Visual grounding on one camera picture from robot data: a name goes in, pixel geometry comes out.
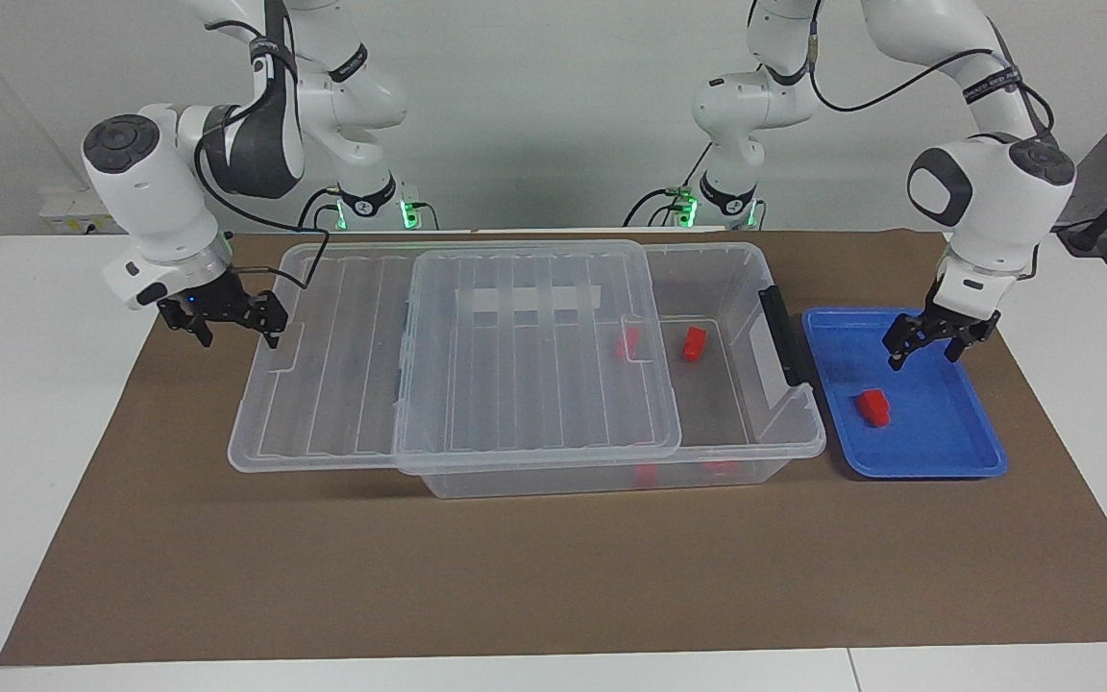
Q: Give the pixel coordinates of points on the red block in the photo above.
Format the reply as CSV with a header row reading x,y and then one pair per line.
x,y
627,344
873,407
695,344

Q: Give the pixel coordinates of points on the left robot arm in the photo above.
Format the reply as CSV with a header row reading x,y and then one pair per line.
x,y
991,197

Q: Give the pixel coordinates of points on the clear plastic storage box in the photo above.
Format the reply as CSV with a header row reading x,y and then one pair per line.
x,y
755,423

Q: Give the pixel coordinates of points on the white power strip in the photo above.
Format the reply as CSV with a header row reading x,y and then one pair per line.
x,y
73,216

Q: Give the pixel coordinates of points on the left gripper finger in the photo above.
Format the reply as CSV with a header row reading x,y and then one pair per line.
x,y
959,344
907,338

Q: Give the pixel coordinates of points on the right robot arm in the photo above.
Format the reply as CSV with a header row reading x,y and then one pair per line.
x,y
145,192

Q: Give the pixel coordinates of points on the clear plastic box lid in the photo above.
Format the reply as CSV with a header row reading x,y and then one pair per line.
x,y
515,384

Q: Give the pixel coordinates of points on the blue plastic tray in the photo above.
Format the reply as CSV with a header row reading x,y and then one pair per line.
x,y
938,432

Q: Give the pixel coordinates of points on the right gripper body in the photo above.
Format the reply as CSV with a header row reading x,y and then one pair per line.
x,y
212,300

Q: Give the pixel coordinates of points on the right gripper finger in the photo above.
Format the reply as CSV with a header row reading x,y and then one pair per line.
x,y
273,312
190,325

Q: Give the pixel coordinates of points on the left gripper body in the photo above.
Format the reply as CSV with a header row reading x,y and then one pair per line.
x,y
962,315

